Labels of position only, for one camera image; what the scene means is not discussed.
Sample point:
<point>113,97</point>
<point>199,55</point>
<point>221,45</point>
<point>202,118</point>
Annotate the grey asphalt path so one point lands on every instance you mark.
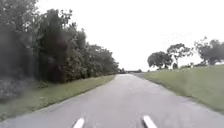
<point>126,100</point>

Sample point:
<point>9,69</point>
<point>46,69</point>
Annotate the broad round tree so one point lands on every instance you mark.
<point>159,60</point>

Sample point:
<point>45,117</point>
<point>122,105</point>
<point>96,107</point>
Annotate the small dark bush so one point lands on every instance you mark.
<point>175,66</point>

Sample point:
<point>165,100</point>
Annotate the dense wood of trees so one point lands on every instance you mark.
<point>50,50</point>

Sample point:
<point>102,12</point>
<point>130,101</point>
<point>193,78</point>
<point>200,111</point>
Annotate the robot's own part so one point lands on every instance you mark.
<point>149,122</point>
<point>79,123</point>

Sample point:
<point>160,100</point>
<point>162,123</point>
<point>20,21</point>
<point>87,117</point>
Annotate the tall thin tree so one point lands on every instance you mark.
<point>179,50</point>

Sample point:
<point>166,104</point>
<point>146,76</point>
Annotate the grass verge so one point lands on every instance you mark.
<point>50,95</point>

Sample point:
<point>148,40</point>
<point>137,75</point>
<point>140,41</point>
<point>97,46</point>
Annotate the grass slope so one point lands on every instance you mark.
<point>196,83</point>

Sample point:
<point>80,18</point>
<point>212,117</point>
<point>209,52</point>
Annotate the large dark tree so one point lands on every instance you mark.
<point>211,50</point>

